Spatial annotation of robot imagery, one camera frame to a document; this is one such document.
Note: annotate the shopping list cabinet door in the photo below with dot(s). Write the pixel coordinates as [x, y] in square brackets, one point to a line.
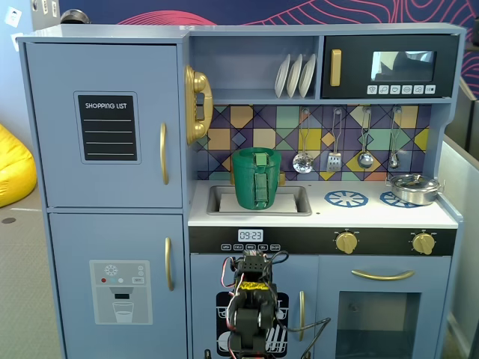
[112, 179]

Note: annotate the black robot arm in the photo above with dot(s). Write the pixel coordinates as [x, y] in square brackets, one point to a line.
[254, 321]

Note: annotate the dishwasher print cabinet door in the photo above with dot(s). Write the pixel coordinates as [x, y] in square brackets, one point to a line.
[204, 273]

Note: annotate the oven door with window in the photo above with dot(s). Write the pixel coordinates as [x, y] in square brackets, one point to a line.
[329, 299]

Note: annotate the water dispenser fridge door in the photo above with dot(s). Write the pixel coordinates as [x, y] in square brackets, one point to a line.
[75, 239]

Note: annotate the green printed cup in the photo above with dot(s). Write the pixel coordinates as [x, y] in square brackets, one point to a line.
[247, 175]

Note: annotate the gold toy faucet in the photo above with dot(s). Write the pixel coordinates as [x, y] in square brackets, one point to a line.
[281, 178]

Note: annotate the blue toy play kitchen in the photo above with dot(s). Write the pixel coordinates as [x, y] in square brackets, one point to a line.
[262, 220]

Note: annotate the steel skimmer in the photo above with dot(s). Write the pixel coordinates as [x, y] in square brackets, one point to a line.
[302, 164]

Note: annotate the grey toy sink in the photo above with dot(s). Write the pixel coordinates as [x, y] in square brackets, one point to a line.
[303, 202]

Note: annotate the steel slotted spatula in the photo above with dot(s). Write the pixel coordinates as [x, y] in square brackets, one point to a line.
[334, 162]

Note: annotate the gold toy telephone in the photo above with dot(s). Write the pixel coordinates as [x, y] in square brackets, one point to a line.
[198, 86]

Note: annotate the white toy plate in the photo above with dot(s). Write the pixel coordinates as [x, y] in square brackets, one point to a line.
[294, 76]
[307, 76]
[281, 76]

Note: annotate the gold oven knob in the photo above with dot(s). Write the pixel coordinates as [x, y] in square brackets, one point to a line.
[423, 243]
[346, 242]

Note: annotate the steel ladle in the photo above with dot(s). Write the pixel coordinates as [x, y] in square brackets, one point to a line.
[365, 160]

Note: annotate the steel spoon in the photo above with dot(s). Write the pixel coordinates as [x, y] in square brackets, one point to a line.
[393, 161]

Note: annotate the steel toy pot with lid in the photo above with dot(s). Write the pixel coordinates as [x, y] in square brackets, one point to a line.
[413, 188]

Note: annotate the yellow beanbag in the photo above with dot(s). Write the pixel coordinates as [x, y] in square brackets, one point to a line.
[15, 168]

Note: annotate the grey desk divider panel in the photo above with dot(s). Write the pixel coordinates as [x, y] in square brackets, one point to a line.
[464, 224]

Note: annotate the dark round dome object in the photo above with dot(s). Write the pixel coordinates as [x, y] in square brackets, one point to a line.
[75, 16]

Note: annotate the round floor outlet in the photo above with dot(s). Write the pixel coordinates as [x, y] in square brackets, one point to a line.
[8, 220]

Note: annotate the black monitor back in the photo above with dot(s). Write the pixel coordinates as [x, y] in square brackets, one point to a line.
[469, 112]

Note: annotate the white wall socket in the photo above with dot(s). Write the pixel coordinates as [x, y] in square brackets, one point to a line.
[12, 16]

